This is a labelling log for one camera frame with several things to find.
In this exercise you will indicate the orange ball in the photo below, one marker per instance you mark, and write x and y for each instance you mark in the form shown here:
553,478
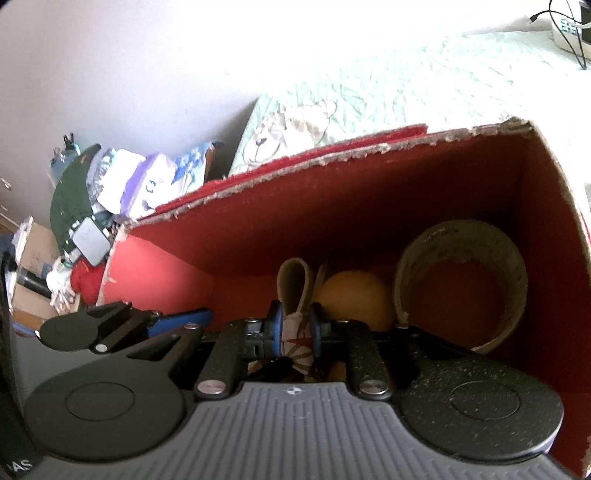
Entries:
355,300

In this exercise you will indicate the brown cardboard tape roll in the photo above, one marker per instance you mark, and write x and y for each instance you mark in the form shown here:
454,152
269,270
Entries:
510,277

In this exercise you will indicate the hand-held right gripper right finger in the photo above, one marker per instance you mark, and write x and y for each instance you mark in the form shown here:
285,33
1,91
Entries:
315,330

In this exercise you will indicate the pale green bedspread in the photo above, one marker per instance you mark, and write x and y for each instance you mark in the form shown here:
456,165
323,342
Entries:
415,83

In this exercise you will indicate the open cardboard box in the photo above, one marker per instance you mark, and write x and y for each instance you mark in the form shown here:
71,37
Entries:
37,249

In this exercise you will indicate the white power strip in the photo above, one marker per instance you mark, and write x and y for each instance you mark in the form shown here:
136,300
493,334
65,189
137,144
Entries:
565,27

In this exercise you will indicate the purple white package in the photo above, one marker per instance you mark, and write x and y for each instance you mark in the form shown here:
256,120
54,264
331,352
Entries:
147,184

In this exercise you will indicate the white patterned cloth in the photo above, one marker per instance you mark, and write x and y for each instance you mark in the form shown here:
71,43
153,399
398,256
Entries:
115,180

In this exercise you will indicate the red cardboard box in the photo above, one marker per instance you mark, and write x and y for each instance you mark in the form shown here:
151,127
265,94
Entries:
369,207

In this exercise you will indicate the red cloth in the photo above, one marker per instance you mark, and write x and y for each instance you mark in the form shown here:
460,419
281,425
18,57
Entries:
87,284

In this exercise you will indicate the dark green cloth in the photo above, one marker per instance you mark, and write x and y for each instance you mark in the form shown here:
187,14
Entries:
69,198

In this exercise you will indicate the grey white flat box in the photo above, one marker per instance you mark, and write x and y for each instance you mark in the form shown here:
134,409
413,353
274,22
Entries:
90,240

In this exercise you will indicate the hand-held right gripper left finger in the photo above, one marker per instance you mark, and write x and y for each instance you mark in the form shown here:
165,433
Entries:
276,327

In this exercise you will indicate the bear print pillow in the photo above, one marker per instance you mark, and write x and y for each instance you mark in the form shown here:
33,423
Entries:
277,134

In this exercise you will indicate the blue floral cloth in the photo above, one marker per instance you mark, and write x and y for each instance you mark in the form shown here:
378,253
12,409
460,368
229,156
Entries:
194,161

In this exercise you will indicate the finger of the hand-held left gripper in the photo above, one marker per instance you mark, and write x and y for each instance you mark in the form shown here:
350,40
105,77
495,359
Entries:
184,319

